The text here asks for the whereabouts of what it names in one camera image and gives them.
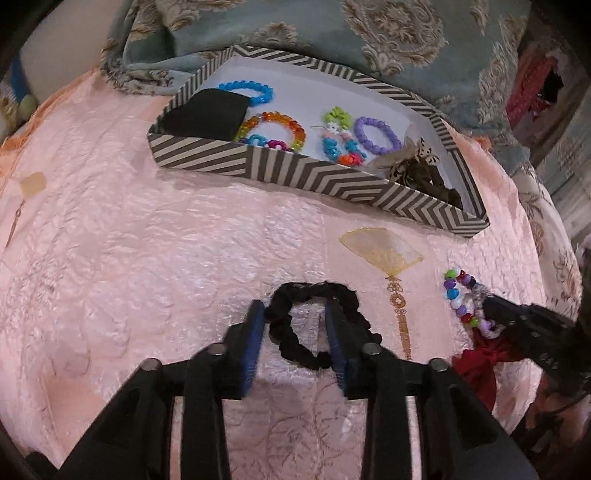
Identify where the teal patterned blanket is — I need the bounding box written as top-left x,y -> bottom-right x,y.
100,0 -> 585,319

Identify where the black scrunchie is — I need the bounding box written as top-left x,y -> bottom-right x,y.
267,282 -> 382,370

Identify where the brown scrunchie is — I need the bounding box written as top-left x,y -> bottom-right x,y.
388,157 -> 465,208

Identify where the multicolour bead bracelet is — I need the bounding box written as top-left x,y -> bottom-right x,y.
443,267 -> 490,330

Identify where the black felt pouch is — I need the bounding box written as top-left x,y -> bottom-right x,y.
161,89 -> 250,139

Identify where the green blue plush toy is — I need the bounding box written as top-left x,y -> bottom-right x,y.
11,55 -> 38,116

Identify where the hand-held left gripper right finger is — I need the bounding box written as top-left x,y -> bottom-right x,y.
323,307 -> 539,480

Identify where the beige mesh bow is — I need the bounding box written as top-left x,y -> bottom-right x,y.
372,136 -> 437,178

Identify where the pink quilted bedspread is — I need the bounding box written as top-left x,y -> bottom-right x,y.
0,65 -> 550,480

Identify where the red dotted cloth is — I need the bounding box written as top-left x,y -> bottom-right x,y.
505,51 -> 566,125

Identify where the small pink blue bead bracelet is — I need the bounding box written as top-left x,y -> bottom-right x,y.
247,134 -> 296,152

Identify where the blue orange bead bracelet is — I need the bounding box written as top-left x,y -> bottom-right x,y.
322,131 -> 368,166

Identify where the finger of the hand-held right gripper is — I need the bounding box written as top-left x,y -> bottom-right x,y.
480,295 -> 532,342

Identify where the striped cardboard box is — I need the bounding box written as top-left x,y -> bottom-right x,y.
148,45 -> 490,238

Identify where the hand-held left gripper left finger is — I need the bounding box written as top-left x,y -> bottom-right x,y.
53,299 -> 266,480

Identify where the red bow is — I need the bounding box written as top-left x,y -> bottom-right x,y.
452,339 -> 522,411

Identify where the purple bead bracelet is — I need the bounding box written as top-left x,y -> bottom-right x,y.
353,115 -> 402,155

